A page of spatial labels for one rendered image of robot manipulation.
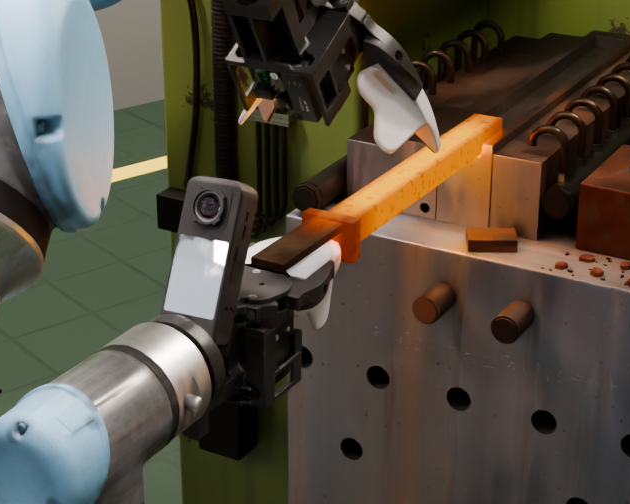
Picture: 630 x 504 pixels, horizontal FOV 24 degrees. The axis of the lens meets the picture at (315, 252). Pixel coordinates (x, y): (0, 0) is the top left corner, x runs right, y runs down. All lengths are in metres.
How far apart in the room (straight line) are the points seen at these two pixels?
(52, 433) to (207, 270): 0.19
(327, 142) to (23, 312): 1.81
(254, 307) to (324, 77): 0.17
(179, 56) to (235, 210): 0.71
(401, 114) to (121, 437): 0.34
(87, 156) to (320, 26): 0.41
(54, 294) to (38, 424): 2.54
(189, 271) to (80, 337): 2.21
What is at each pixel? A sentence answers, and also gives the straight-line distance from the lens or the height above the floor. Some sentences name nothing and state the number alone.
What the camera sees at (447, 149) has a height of 1.01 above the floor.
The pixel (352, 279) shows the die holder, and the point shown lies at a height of 0.86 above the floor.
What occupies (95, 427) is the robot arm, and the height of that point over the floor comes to 1.01.
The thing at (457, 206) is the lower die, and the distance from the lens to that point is 1.38.
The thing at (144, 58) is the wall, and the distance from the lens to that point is 4.62.
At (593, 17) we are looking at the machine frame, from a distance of 1.80.
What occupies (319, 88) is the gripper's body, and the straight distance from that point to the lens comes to 1.01.
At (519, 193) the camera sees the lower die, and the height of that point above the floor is 0.96.
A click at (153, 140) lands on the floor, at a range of 4.33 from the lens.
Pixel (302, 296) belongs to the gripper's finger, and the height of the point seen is 1.01.
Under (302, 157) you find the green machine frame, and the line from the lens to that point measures 1.62.
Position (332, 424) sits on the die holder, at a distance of 1.48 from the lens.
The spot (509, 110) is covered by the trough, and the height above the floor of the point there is 0.99.
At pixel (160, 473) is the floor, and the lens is 2.70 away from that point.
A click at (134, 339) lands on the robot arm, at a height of 1.02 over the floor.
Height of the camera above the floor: 1.46
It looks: 24 degrees down
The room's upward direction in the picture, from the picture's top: straight up
